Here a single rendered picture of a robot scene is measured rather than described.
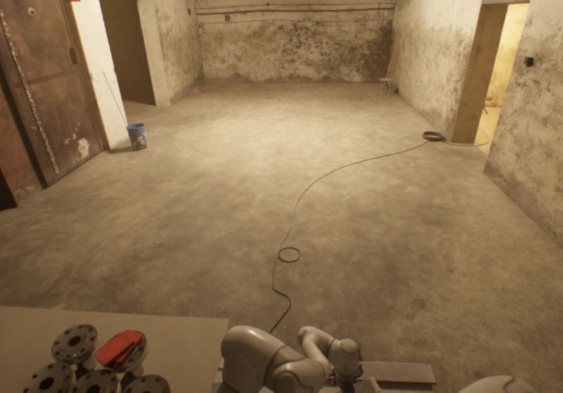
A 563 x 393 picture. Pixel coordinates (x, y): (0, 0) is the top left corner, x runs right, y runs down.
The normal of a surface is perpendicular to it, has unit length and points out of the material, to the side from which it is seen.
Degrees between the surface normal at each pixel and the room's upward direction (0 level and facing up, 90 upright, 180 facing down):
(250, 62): 90
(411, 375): 0
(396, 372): 0
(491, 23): 90
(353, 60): 90
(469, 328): 0
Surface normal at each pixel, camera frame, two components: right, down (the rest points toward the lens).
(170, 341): -0.02, -0.87
